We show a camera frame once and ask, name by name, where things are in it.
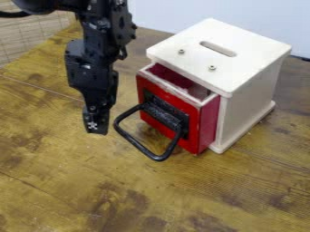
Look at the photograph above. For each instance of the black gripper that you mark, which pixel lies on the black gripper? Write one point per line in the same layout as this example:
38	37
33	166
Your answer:
92	77

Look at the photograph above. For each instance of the black drawer handle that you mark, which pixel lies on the black drawer handle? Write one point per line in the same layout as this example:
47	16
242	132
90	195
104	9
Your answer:
168	115

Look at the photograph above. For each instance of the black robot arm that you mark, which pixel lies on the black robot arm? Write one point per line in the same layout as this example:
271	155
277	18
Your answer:
109	30

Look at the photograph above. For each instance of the white wooden box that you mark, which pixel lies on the white wooden box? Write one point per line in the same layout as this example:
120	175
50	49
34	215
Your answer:
233	62

